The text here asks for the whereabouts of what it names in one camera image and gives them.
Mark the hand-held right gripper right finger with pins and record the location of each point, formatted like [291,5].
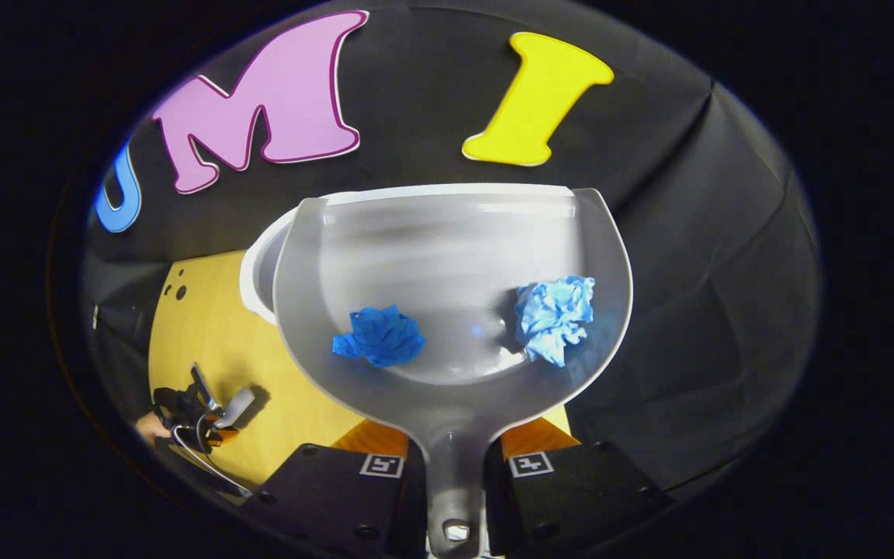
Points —
[571,497]

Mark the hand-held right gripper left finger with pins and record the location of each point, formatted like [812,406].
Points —
[338,497]

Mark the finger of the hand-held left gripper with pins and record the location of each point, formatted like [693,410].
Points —
[202,410]
[218,437]

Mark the small grey broom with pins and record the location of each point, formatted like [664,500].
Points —
[234,407]

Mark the white ribbed garbage bin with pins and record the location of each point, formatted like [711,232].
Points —
[254,272]

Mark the dark blue paper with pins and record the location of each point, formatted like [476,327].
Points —
[379,335]

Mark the light blue paper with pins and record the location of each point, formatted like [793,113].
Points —
[556,317]

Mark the grey dustpan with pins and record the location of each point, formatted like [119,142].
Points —
[455,256]

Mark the black backdrop cloth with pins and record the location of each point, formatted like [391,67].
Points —
[687,272]

